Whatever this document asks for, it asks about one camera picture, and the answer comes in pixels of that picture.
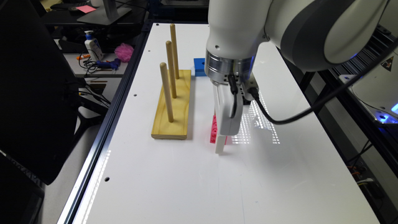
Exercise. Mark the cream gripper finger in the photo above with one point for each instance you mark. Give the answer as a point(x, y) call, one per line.
point(219, 144)

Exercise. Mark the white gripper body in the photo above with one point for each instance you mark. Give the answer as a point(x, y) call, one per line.
point(229, 119)

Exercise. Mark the pink interlocking cube block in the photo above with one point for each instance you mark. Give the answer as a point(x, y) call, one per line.
point(214, 130)

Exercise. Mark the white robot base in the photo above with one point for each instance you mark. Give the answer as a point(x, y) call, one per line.
point(377, 91)

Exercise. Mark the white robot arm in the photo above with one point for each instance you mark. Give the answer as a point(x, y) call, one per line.
point(314, 35)

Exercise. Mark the black interlocking cube block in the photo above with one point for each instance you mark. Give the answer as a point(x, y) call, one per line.
point(247, 100)

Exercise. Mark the wooden peg board base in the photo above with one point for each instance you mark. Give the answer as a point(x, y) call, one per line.
point(162, 128)

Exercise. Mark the blue square block with hole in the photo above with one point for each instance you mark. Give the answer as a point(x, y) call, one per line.
point(199, 65)

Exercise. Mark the near wooden peg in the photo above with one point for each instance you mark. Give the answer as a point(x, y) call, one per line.
point(166, 87)

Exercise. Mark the wooden peg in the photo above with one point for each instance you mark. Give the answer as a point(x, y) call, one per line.
point(174, 49)
point(166, 87)
point(173, 90)

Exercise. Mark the middle wooden peg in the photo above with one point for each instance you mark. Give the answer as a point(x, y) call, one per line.
point(173, 90)

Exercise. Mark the far wooden peg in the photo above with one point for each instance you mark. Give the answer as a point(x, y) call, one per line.
point(174, 49)

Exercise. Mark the pink fluffy loofah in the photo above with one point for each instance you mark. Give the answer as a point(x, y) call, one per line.
point(124, 52)

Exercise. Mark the blue glue gun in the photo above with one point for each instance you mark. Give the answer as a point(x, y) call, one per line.
point(114, 65)

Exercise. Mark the white lotion pump bottle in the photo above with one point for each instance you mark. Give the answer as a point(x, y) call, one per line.
point(93, 46)

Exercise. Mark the grey monitor stand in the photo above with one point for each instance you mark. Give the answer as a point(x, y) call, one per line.
point(106, 13)

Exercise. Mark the pink sticky note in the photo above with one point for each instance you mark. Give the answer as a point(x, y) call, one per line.
point(85, 9)

